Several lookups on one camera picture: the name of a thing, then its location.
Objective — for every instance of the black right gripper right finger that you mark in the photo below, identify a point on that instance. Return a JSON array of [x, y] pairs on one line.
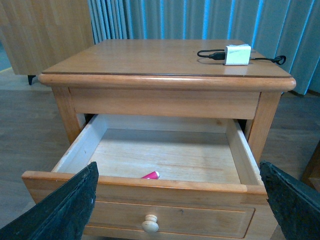
[[295, 205]]

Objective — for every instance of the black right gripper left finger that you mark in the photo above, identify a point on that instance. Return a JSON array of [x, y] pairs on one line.
[[62, 215]]

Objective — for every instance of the pink marker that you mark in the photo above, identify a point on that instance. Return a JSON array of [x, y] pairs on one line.
[[152, 175]]

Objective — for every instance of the wooden drawer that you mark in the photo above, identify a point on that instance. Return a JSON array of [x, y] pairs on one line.
[[209, 185]]

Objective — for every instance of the dark wooden furniture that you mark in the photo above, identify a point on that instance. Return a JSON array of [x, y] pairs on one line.
[[311, 174]]

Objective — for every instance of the wooden nightstand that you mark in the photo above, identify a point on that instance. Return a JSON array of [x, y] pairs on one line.
[[166, 78]]

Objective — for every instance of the white charger box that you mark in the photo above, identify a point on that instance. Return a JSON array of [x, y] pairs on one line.
[[237, 55]]

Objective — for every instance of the grey pleated curtain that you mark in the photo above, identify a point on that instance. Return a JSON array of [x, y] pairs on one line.
[[272, 27]]

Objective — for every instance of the large wooden cabinet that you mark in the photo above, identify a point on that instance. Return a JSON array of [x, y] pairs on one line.
[[37, 34]]

